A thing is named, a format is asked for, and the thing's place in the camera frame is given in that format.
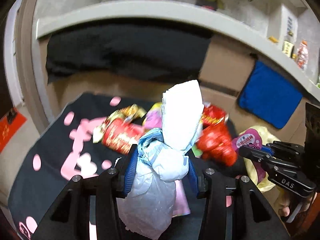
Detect yellow trash bag bin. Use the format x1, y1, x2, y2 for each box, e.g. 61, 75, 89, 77
238, 125, 280, 193

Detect white tissue bundle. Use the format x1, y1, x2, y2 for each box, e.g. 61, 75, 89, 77
117, 80, 204, 239

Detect red snack wrapper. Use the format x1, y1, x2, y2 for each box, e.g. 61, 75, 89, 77
196, 103, 238, 167

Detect red soda can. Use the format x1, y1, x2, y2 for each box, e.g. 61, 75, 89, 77
102, 118, 145, 155

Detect yellow red noodle wrapper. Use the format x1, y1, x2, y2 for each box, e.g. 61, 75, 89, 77
92, 104, 146, 144

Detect pink yellow snack bag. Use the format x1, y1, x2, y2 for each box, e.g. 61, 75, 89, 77
143, 102, 162, 130

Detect white kitchen countertop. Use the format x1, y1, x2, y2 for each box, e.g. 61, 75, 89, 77
35, 0, 319, 100

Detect person's right hand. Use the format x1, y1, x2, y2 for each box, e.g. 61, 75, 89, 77
274, 187, 314, 217

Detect blue hanging towel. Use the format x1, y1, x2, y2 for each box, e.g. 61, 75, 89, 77
238, 61, 303, 129

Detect black pink patterned table mat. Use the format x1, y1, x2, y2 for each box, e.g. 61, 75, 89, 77
7, 93, 241, 240

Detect orange drink bottle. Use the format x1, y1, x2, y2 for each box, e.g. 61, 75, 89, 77
296, 40, 309, 71

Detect soy sauce bottle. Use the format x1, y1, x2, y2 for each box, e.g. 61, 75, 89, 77
282, 30, 295, 58

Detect red paper floor sign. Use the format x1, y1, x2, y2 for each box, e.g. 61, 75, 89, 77
0, 108, 27, 152

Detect black hanging cloth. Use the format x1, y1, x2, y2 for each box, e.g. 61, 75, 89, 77
46, 24, 212, 83

